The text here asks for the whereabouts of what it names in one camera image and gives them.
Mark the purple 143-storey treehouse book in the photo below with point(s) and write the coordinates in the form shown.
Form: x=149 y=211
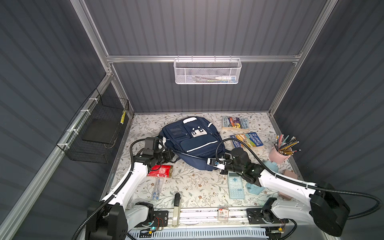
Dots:
x=235 y=124

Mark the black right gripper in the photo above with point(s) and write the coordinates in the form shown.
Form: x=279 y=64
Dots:
x=226 y=156

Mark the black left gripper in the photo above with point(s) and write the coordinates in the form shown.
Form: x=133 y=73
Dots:
x=168 y=154

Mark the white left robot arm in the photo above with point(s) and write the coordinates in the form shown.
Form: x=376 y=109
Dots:
x=109 y=219

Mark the small clear staples box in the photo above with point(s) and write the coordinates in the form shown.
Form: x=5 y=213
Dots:
x=223 y=214

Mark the black and cream stapler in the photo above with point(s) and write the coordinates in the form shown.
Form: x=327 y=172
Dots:
x=176 y=211

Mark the blue 91-storey treehouse book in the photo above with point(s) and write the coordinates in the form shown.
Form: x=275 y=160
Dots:
x=252 y=140

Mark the red card box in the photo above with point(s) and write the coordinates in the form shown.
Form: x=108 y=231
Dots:
x=161 y=171

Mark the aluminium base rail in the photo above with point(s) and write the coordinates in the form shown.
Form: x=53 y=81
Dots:
x=199 y=217

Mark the teal pencil case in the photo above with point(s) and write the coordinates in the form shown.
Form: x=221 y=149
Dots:
x=272 y=166

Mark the black wire wall basket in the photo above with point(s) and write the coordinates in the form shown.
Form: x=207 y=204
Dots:
x=98 y=130

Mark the white wire mesh basket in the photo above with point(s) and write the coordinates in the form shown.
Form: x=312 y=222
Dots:
x=207 y=71

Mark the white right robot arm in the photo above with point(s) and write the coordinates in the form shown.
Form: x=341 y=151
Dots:
x=318 y=204

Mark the bundle of coloured pencils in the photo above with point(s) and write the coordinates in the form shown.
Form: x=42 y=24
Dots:
x=284 y=145

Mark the light blue calculator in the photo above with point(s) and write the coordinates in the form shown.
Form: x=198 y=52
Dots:
x=236 y=189

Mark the pink pencil cup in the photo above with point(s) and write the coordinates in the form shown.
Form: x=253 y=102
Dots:
x=277 y=157

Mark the clear pen pouch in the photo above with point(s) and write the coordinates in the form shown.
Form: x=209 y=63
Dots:
x=158 y=186

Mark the navy blue student backpack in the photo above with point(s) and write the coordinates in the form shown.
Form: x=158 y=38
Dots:
x=194 y=140

